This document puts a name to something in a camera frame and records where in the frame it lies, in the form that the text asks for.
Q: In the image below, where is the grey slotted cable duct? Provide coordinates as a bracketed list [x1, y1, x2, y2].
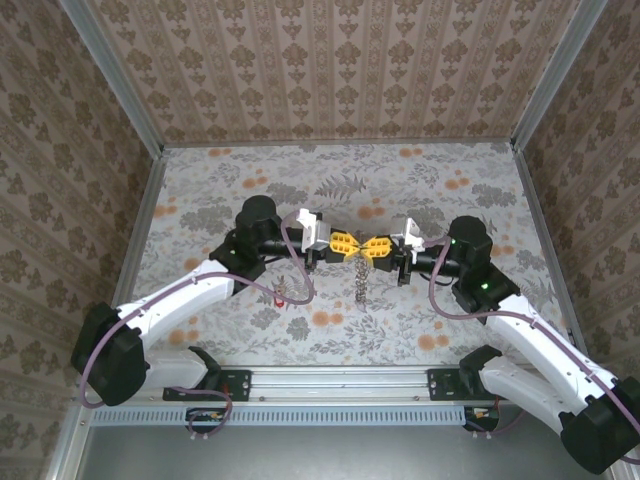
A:
[92, 405, 469, 426]

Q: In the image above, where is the grey steel panel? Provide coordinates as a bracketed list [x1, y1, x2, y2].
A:
[74, 404, 617, 480]

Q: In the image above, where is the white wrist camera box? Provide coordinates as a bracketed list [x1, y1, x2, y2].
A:
[399, 216, 427, 252]
[296, 208, 325, 252]

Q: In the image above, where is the aluminium mounting rail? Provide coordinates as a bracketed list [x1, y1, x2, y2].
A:
[77, 363, 621, 402]

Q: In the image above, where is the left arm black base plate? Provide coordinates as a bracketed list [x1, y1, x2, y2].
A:
[163, 368, 251, 402]

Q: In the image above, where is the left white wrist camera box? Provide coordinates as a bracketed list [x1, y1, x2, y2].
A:
[296, 208, 325, 252]

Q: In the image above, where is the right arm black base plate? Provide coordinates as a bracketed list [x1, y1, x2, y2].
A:
[427, 368, 506, 401]

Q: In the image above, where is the silver metal chain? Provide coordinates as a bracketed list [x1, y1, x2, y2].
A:
[351, 251, 372, 307]

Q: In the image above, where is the aluminium table side rail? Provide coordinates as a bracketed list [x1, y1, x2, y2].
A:
[94, 149, 169, 366]
[513, 144, 592, 364]

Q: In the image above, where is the small connector circuit board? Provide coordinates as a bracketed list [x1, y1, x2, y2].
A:
[185, 407, 232, 434]
[463, 405, 501, 432]

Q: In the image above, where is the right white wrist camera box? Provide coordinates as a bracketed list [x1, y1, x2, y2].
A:
[399, 216, 427, 252]

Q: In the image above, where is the aluminium frame post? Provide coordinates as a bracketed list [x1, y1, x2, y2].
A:
[57, 0, 166, 156]
[509, 0, 609, 151]

